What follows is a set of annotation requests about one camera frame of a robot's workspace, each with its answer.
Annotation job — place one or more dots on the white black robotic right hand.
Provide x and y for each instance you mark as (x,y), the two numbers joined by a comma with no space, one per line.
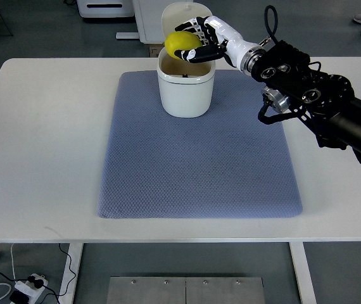
(219,40)

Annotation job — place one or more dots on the yellow lemon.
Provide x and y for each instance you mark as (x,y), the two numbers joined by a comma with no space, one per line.
(182,44)

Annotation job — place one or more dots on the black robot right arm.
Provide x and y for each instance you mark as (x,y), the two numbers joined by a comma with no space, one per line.
(325,103)

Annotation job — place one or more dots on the white trash bin open lid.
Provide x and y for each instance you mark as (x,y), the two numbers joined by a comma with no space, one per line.
(185,88)

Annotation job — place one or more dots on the cardboard box behind table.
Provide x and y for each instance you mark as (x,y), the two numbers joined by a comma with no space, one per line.
(154,50)

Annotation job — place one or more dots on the white cabinet in background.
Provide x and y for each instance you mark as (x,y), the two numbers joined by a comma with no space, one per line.
(148,15)

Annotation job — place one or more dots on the blue textured mat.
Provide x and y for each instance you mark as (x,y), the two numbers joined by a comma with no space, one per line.
(224,164)

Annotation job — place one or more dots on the white appliance with slot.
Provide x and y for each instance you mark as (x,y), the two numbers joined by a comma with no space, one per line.
(105,9)

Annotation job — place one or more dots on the white left table leg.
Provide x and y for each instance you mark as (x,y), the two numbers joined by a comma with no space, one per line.
(71,273)

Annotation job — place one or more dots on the white table leg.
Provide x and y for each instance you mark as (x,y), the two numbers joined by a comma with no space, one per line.
(302,273)
(71,273)

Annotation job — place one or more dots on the white right table leg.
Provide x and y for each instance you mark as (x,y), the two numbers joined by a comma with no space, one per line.
(302,273)

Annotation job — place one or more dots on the grey metal floor plate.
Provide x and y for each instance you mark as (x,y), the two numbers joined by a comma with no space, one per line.
(186,290)

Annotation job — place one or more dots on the white power strip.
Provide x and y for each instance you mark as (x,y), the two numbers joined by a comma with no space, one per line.
(28,291)

